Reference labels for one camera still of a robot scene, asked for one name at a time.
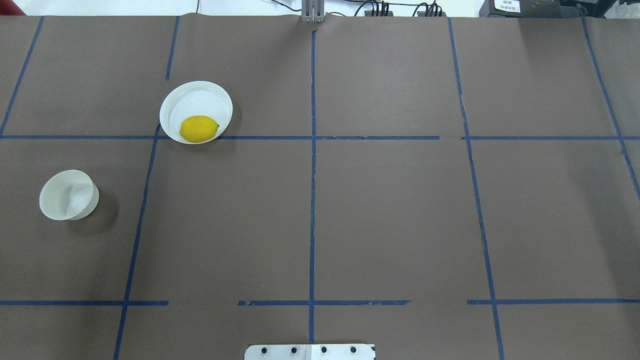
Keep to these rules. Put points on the white metal base plate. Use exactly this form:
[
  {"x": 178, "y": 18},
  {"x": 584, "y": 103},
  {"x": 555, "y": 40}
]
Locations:
[{"x": 340, "y": 351}]

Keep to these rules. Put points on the yellow lemon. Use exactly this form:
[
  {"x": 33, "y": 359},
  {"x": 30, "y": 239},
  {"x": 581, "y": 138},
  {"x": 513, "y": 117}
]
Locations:
[{"x": 198, "y": 128}]

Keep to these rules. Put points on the black electronics box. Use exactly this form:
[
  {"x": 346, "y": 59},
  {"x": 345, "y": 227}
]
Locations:
[{"x": 548, "y": 9}]

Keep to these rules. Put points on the grey aluminium frame post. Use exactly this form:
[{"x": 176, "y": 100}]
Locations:
[{"x": 313, "y": 11}]

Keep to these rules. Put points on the white bowl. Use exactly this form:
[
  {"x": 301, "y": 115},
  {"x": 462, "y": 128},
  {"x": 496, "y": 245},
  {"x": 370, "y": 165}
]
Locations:
[{"x": 68, "y": 196}]

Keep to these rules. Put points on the brown paper table cover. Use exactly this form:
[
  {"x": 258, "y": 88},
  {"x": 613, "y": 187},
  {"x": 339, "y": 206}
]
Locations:
[{"x": 445, "y": 188}]

